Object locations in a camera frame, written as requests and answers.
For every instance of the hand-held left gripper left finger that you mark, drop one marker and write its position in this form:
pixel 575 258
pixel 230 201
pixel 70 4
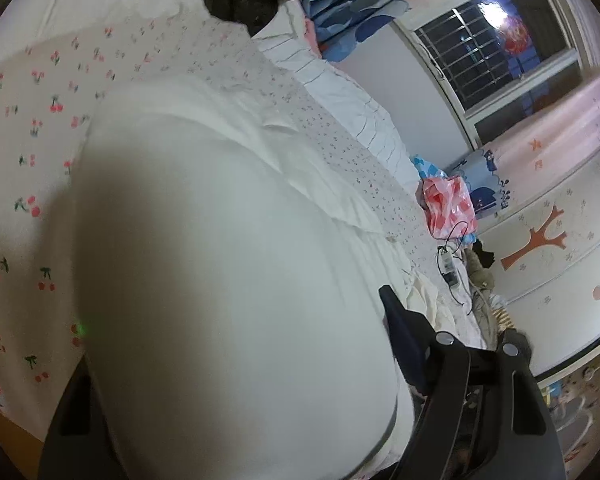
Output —
pixel 55 460

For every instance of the white blanket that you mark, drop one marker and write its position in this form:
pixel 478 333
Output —
pixel 90 5

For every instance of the cream sweatshirt with ribbed cuffs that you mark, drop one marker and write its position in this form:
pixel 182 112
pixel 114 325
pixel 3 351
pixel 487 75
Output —
pixel 230 285

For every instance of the pile of clothes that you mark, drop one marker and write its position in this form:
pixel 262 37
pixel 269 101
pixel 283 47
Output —
pixel 480 265

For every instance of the pink checkered plastic bag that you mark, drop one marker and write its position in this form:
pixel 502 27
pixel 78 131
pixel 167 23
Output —
pixel 447 205

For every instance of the white wardrobe with tree decor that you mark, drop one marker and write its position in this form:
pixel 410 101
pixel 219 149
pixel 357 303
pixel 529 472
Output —
pixel 555 270

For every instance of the red window decoration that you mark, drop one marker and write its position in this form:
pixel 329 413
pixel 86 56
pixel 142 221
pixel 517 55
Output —
pixel 515 36

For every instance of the pink curtain with blue print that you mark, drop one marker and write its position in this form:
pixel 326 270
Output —
pixel 355 5
pixel 540 140

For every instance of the barred window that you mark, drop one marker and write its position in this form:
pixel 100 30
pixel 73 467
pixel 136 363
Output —
pixel 500 55

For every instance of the colourful printed panel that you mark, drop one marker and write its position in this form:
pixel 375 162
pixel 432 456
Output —
pixel 585 410

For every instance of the cherry print bed sheet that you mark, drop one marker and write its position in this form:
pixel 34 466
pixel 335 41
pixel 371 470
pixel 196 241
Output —
pixel 25 170

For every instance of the wooden bed frame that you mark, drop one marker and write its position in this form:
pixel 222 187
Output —
pixel 5 445

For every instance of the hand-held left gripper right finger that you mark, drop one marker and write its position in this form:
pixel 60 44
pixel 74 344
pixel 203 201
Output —
pixel 411 350

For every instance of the white striped pillow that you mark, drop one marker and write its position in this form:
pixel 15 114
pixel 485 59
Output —
pixel 340 95

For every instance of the blue checkered plastic bag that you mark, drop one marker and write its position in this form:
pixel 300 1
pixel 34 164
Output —
pixel 427 167

